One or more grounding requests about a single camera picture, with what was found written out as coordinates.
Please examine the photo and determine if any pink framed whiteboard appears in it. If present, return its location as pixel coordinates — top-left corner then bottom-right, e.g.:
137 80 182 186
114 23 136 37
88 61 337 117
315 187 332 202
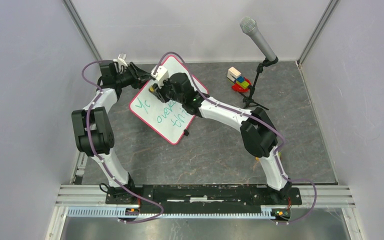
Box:
129 54 210 146

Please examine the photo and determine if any colourful toy block stack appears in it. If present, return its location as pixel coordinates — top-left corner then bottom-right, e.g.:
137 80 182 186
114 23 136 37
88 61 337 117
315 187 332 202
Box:
226 66 251 93

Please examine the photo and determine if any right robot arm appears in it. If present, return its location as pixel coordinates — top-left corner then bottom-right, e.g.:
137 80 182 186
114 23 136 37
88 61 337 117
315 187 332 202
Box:
149 72 292 204

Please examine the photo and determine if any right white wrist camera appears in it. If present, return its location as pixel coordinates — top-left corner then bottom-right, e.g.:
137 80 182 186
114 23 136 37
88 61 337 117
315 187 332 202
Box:
151 65 169 83

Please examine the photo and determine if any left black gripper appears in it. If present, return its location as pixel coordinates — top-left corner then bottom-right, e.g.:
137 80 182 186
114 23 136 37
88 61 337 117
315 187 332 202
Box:
114 62 154 90

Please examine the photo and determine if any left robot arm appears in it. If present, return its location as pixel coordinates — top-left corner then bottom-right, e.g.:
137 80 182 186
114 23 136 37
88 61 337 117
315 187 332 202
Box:
71 60 152 204

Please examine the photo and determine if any silver microphone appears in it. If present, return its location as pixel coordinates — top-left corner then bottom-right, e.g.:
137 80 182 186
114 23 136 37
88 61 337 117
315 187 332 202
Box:
239 16 277 62

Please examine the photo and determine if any slotted cable duct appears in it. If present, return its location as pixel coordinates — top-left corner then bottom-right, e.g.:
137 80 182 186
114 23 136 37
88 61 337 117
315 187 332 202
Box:
67 206 275 220

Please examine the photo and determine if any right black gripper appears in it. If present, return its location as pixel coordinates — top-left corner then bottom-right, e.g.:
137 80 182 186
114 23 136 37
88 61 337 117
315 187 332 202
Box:
152 77 185 105

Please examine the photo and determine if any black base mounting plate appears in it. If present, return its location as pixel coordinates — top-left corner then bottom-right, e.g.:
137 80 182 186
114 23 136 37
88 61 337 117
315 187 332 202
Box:
106 184 303 214

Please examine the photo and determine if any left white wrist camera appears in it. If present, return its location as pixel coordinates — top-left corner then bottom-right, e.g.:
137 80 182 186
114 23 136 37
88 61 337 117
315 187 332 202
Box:
113 53 128 72

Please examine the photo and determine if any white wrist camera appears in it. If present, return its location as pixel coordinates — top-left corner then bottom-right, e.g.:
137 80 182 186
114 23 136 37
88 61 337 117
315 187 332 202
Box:
113 53 128 72
151 65 169 83

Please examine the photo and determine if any black microphone tripod stand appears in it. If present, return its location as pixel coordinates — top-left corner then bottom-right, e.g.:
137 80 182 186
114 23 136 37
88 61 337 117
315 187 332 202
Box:
240 57 279 111

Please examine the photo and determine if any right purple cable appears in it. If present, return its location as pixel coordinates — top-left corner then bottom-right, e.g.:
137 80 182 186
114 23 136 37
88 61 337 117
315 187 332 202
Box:
154 51 318 225

